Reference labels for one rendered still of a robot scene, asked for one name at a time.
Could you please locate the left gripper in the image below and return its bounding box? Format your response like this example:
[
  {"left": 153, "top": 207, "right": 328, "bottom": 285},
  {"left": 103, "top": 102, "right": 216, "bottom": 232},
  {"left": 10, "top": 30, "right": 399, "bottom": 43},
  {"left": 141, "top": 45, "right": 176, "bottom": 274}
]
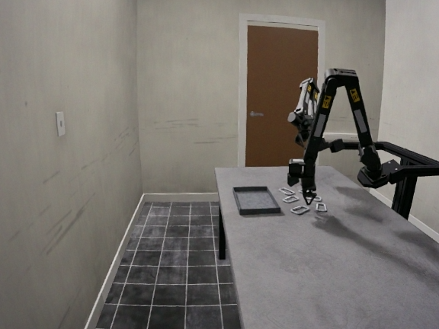
[{"left": 302, "top": 175, "right": 317, "bottom": 206}]

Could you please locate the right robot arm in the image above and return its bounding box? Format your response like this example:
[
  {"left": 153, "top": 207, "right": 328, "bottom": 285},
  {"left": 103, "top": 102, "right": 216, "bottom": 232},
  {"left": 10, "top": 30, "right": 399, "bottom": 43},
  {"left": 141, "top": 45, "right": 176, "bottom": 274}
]
[{"left": 287, "top": 78, "right": 320, "bottom": 131}]

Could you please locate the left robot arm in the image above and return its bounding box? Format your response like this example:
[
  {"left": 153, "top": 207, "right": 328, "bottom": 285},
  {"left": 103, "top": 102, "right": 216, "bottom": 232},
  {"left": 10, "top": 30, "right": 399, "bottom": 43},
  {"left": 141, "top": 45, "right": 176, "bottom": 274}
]
[{"left": 287, "top": 69, "right": 387, "bottom": 187}]

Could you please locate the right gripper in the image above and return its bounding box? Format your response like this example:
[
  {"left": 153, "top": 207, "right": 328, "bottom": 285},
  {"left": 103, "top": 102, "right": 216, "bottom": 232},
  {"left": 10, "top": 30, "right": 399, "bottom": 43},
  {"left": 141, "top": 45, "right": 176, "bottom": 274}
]
[{"left": 294, "top": 130, "right": 310, "bottom": 147}]

